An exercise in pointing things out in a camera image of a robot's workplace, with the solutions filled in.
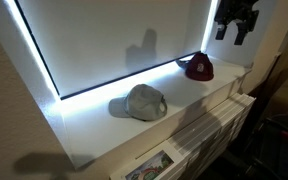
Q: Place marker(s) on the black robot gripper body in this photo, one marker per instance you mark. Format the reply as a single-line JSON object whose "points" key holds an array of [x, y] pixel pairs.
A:
{"points": [[235, 10]]}

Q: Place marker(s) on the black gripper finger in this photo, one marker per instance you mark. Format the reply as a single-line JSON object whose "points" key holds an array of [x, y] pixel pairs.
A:
{"points": [[220, 32], [241, 35]]}

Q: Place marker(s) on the white roller blind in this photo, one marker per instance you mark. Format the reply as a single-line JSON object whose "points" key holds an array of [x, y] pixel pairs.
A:
{"points": [[117, 36]]}

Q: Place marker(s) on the rounded gray cap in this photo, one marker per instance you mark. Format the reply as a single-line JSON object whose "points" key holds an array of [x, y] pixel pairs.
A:
{"points": [[140, 102]]}

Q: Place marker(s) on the white box lower left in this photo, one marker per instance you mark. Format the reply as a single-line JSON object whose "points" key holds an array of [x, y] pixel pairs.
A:
{"points": [[150, 165]]}

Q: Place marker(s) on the black equipment with red part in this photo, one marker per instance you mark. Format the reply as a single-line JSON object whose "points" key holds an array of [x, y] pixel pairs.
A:
{"points": [[280, 146]]}

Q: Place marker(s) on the maroon cap with logo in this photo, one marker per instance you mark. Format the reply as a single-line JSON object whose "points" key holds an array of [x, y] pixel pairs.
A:
{"points": [[200, 68]]}

